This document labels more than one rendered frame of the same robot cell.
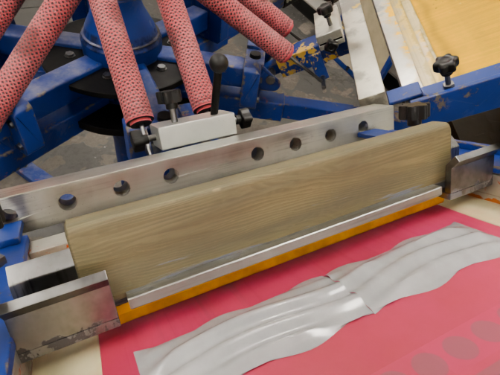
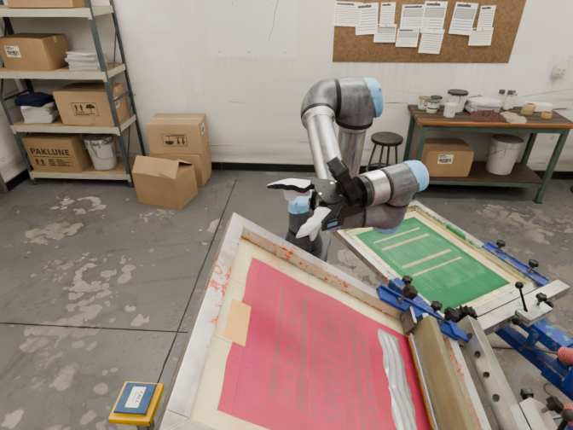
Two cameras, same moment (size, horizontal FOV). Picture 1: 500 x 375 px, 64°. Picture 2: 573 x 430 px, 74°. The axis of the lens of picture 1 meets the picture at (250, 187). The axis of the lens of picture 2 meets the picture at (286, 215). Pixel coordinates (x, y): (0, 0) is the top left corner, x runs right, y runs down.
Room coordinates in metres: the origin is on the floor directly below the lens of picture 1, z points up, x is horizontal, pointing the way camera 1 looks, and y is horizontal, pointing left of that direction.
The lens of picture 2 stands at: (0.29, -0.70, 2.09)
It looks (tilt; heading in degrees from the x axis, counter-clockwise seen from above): 32 degrees down; 127
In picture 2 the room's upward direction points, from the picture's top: straight up
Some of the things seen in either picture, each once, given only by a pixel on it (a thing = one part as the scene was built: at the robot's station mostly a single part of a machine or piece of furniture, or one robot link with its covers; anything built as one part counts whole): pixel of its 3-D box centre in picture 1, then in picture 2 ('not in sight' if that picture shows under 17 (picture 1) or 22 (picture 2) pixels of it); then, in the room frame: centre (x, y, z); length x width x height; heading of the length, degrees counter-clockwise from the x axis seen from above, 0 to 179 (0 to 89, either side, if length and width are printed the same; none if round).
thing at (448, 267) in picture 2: not in sight; (454, 258); (0.09, 0.78, 1.05); 1.08 x 0.61 x 0.23; 153
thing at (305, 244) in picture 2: not in sight; (303, 235); (-0.37, 0.29, 1.25); 0.15 x 0.15 x 0.10
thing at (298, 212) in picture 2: not in sight; (306, 210); (-0.37, 0.30, 1.37); 0.13 x 0.12 x 0.14; 45
